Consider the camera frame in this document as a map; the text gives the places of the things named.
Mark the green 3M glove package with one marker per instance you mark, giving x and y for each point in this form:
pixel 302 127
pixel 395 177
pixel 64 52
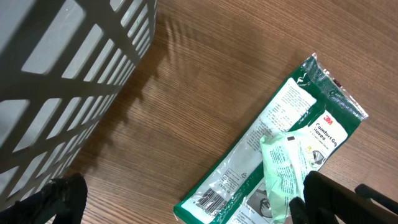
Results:
pixel 309 117

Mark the grey plastic mesh basket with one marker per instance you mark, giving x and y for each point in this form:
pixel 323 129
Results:
pixel 62 65

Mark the light teal wipes packet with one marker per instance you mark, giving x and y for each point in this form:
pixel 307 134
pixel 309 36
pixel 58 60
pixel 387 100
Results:
pixel 285 167

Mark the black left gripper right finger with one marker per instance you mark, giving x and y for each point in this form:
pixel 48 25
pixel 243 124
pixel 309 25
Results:
pixel 326 201

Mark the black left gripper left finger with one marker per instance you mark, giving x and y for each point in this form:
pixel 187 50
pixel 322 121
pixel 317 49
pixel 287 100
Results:
pixel 63 200

